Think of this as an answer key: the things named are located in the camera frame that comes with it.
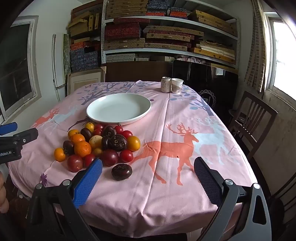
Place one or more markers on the brown wooden board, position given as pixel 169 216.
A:
pixel 138 71

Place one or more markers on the white oval plate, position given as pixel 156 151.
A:
pixel 115 109

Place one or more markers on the stack of yellow flat boxes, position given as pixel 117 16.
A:
pixel 215 52

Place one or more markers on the beige picture frame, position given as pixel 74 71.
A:
pixel 84 80

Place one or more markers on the yellow passion fruit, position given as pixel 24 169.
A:
pixel 95 142
pixel 97 151

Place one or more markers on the black glossy board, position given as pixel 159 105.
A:
pixel 196 76

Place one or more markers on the stack of floral print boxes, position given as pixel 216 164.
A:
pixel 161 10

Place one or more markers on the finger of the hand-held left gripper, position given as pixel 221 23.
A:
pixel 26 135
pixel 8 128

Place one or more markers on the white paper cup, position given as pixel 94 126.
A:
pixel 177 85

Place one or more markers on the pale drink can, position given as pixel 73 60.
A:
pixel 165 85

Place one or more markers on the white leaning panel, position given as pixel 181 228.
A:
pixel 59 60

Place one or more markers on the red cherry tomato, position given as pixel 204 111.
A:
pixel 75 163
pixel 126 155
pixel 127 134
pixel 119 129
pixel 99 126
pixel 97 132
pixel 89 160

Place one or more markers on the bright window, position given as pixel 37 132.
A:
pixel 283 53

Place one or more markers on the long tan woven box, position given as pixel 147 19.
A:
pixel 123 44

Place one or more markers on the white framed window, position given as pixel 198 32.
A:
pixel 16 69

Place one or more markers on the mottled green panel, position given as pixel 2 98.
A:
pixel 67 55

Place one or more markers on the stack of yellow wooden boxes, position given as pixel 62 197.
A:
pixel 215 22

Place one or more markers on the brick pattern curtain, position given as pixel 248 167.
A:
pixel 254 58

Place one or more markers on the stack of tan woven boxes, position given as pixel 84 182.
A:
pixel 127 9

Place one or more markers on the stack of blue floral boxes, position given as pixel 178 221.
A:
pixel 83 60

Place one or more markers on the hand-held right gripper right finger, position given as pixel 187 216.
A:
pixel 208 183

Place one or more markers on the pink deer print tablecloth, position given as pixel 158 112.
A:
pixel 161 190

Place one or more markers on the dark wooden chair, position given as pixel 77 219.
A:
pixel 252 120

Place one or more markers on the dark red tomato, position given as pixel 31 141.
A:
pixel 108 157

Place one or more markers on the white metal shelf rack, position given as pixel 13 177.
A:
pixel 103 30

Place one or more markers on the stack of grey patterned boxes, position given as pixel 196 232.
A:
pixel 122 58

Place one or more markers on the person's left hand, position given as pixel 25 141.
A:
pixel 3 199

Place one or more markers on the stack of red patterned boxes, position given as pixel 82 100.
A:
pixel 122 31

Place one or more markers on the pink folded cloth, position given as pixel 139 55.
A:
pixel 192 59

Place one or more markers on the stack of brown boxes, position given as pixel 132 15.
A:
pixel 81 23

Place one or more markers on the stack of tan flat boxes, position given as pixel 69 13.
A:
pixel 171 37

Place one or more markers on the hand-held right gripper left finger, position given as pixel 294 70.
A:
pixel 89 183

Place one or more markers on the dark purple passion fruit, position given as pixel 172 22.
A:
pixel 118 142
pixel 68 147
pixel 109 131
pixel 121 172
pixel 105 142
pixel 86 133

